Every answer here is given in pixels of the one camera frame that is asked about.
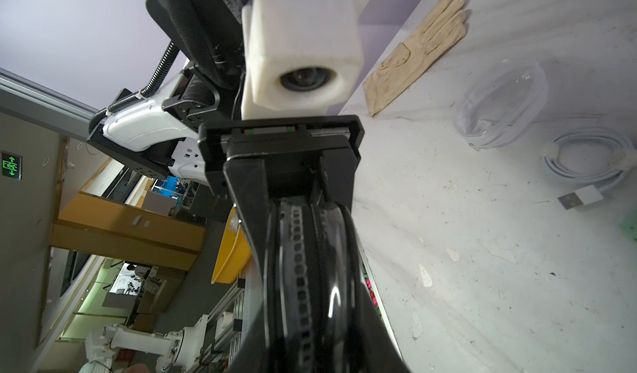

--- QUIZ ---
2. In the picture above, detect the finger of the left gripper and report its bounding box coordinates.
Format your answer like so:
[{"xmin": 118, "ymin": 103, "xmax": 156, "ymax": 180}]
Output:
[
  {"xmin": 319, "ymin": 148, "xmax": 359, "ymax": 212},
  {"xmin": 223, "ymin": 157, "xmax": 277, "ymax": 283}
]

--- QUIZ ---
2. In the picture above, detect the clear round case left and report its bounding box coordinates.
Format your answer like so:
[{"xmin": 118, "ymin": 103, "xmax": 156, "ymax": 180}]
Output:
[{"xmin": 454, "ymin": 58, "xmax": 548, "ymax": 150}]

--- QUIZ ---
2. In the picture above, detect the white coiled cable left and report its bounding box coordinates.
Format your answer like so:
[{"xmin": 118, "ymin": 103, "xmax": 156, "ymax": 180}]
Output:
[{"xmin": 541, "ymin": 126, "xmax": 637, "ymax": 211}]

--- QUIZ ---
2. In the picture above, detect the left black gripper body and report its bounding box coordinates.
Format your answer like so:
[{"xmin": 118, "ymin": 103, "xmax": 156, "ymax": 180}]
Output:
[{"xmin": 198, "ymin": 115, "xmax": 365, "ymax": 198}]

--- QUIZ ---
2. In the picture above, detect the beige leather glove table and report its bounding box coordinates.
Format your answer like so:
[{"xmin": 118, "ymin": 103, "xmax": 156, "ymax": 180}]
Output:
[{"xmin": 363, "ymin": 0, "xmax": 467, "ymax": 117}]

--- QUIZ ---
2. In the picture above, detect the green charger plug centre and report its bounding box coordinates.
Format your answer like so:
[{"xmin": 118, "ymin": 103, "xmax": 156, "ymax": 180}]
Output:
[{"xmin": 620, "ymin": 210, "xmax": 637, "ymax": 241}]

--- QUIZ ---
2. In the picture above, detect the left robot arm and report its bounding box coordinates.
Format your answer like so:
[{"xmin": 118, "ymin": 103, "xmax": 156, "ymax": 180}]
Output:
[{"xmin": 89, "ymin": 0, "xmax": 364, "ymax": 277}]

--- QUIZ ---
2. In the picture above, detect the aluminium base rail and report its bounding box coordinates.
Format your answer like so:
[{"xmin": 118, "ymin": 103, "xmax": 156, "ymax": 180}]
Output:
[{"xmin": 358, "ymin": 246, "xmax": 404, "ymax": 360}]

